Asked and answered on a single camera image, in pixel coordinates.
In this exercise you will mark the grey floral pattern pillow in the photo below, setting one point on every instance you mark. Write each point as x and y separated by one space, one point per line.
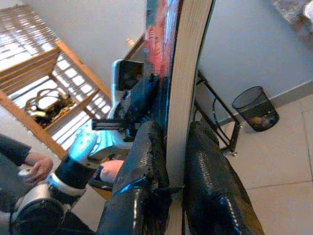
291 9

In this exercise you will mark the black metal rack frame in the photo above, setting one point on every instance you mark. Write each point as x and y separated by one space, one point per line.
234 137

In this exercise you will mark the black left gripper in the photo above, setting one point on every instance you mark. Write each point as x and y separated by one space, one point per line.
110 124

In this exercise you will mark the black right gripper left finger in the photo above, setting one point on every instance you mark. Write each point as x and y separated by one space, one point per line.
141 159

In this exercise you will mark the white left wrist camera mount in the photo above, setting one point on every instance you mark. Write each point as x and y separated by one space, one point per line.
115 80

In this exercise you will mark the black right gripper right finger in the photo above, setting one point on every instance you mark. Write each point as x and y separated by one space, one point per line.
207 183

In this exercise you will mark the small white controller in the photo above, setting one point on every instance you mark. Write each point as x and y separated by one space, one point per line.
24 173

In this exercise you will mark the black mesh waste bin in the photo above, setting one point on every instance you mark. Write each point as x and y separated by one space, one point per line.
254 107

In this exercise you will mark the book with red black cover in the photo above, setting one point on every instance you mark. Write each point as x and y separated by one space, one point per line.
185 85

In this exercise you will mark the black gold handbag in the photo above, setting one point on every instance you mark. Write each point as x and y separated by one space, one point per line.
49 110

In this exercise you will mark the person's bare leg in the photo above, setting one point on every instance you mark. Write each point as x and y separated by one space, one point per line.
112 170

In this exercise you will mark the person's hand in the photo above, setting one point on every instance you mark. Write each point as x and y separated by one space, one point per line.
41 169

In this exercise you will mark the wooden slatted frame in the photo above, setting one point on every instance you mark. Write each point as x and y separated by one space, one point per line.
73 63

